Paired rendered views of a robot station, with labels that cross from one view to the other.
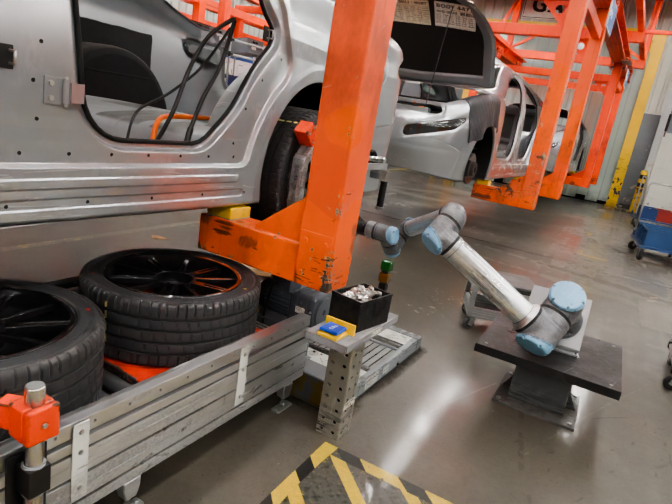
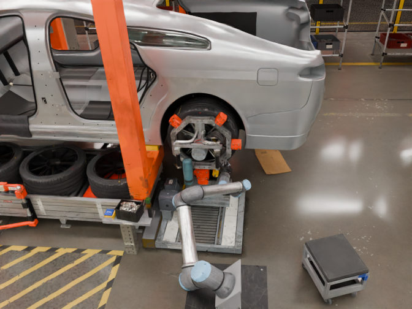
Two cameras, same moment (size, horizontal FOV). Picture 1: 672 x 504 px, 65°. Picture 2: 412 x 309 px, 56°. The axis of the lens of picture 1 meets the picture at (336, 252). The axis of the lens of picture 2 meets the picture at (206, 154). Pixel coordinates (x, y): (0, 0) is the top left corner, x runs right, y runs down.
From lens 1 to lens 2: 3.57 m
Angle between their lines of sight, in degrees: 66
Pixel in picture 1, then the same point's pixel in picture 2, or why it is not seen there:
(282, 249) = not seen: hidden behind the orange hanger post
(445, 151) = not seen: outside the picture
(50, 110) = (60, 112)
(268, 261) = not seen: hidden behind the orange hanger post
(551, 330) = (184, 279)
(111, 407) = (46, 198)
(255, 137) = (150, 119)
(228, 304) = (103, 184)
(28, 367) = (35, 180)
